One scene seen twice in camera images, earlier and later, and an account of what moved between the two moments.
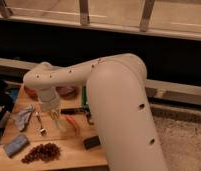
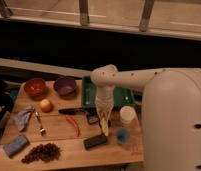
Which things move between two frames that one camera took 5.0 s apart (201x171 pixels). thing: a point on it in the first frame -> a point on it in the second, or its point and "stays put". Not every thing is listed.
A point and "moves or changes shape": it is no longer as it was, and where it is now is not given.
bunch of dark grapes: [46, 152] stays put
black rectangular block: [91, 142] stays put
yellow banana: [61, 124] moves or changes shape
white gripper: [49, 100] -> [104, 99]
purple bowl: [65, 91] stays put
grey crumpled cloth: [21, 117] stays put
